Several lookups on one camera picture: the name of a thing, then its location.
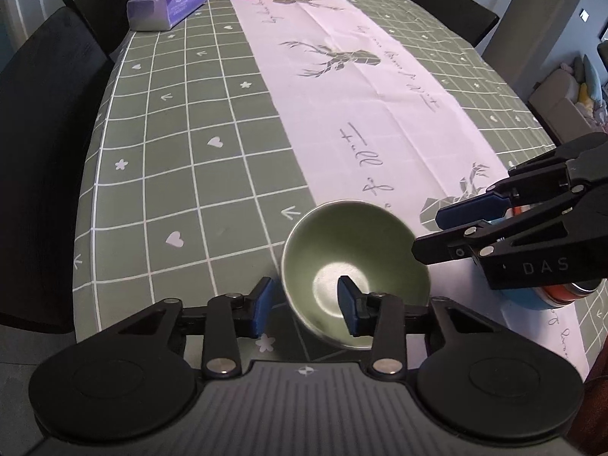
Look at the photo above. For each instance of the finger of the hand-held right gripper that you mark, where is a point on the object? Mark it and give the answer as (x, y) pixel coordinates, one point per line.
(470, 210)
(441, 247)

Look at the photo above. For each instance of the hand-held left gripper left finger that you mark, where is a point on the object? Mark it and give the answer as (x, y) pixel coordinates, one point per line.
(264, 305)

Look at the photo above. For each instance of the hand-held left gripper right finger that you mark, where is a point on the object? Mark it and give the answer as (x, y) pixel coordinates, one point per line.
(346, 308)

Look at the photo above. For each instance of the pale green ceramic bowl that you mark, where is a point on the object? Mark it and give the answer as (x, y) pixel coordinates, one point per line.
(332, 247)

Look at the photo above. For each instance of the orange steel-lined bowl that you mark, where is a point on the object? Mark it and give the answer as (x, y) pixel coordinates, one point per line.
(560, 292)

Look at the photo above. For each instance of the blue steel-lined bowl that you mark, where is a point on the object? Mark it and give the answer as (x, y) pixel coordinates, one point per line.
(522, 300)

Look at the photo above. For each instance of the beige sofa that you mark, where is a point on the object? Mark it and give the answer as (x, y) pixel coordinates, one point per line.
(565, 104)

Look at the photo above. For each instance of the white deer print table runner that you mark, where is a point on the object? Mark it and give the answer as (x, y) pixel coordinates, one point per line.
(380, 114)

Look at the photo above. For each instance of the teal cushion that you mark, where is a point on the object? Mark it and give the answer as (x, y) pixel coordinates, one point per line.
(592, 78)

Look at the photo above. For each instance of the green checked tablecloth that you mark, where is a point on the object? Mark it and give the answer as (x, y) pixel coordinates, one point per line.
(190, 152)

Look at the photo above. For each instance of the wide black dining chair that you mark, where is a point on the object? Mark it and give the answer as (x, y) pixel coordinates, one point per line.
(42, 175)

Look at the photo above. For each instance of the wall light switch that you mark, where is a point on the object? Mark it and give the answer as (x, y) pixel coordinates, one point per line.
(585, 15)

